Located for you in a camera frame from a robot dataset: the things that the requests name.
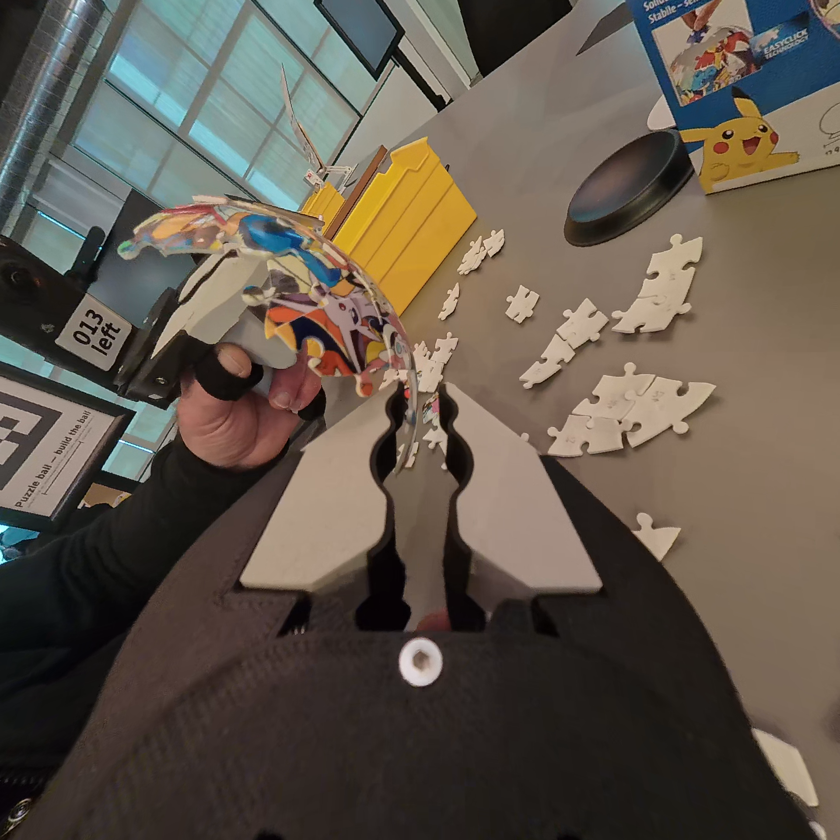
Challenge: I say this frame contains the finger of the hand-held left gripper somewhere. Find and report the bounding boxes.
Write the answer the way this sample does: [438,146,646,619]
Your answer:
[152,305,298,371]
[176,252,277,319]

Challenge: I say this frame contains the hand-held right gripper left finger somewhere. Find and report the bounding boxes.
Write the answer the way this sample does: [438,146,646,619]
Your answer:
[238,381,408,621]

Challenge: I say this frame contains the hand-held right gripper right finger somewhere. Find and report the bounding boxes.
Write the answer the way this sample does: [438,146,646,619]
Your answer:
[438,382,605,624]

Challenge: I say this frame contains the assembled curved puzzle ball section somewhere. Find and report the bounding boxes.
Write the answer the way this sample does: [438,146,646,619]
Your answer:
[118,193,422,475]

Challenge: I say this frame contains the puzzle pieces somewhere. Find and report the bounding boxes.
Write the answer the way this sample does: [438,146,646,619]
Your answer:
[381,230,718,565]

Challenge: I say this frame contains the person's left forearm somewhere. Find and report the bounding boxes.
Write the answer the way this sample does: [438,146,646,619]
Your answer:
[0,436,296,723]

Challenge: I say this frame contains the black round ball stand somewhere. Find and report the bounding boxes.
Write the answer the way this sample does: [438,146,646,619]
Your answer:
[564,129,695,248]

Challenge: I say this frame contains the blue puzzle box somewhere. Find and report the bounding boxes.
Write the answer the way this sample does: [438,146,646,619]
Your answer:
[626,0,840,196]

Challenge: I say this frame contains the person's left hand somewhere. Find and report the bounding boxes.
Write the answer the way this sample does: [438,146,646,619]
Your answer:
[174,343,327,471]

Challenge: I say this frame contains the dark desk screen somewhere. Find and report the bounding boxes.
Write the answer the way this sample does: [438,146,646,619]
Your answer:
[95,189,201,322]

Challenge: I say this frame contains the framed task sign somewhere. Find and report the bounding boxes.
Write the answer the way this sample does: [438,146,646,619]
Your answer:
[0,361,139,532]

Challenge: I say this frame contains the white articulated desk stand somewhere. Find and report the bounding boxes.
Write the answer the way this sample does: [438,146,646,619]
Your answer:
[281,62,358,193]

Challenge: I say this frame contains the large glass window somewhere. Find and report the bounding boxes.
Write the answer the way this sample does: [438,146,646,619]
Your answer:
[26,0,483,263]

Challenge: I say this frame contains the yellow storage bin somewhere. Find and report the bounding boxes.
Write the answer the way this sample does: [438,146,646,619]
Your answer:
[298,138,478,317]

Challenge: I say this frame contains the silver ventilation duct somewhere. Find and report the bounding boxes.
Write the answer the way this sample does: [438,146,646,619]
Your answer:
[0,0,107,221]

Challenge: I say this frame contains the black wall monitor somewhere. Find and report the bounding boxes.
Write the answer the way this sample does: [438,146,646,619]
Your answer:
[314,0,406,81]

